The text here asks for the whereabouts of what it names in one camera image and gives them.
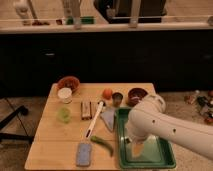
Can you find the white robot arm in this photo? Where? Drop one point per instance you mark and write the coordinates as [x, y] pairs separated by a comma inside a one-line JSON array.
[[148, 117]]

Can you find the small metal cup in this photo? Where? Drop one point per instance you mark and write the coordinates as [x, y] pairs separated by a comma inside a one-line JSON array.
[[117, 99]]

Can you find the white paper cup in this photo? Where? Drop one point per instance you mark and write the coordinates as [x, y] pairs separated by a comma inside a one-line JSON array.
[[65, 95]]

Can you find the green plastic cup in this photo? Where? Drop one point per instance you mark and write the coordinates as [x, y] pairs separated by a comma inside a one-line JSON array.
[[64, 115]]

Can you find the orange fruit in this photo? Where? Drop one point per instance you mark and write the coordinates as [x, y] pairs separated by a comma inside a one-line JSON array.
[[107, 93]]

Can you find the dark red bowl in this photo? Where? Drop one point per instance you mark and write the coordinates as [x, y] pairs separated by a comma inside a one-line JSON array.
[[135, 95]]

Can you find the brown wooden block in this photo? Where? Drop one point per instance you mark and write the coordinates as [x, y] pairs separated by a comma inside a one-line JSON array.
[[86, 110]]

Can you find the grey cloth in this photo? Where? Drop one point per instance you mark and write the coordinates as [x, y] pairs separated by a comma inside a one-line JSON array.
[[108, 116]]

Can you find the yellow sponge piece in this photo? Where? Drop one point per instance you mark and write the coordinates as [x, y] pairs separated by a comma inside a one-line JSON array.
[[137, 149]]

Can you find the blue sponge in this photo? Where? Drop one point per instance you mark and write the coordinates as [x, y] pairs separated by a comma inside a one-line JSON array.
[[83, 156]]

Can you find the green plastic tray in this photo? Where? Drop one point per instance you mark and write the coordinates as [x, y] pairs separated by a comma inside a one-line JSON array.
[[157, 153]]

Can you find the black chair base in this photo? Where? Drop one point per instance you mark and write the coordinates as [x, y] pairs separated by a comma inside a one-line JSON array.
[[7, 126]]

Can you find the white handled brush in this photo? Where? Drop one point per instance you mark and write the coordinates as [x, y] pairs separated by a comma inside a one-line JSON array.
[[93, 122]]

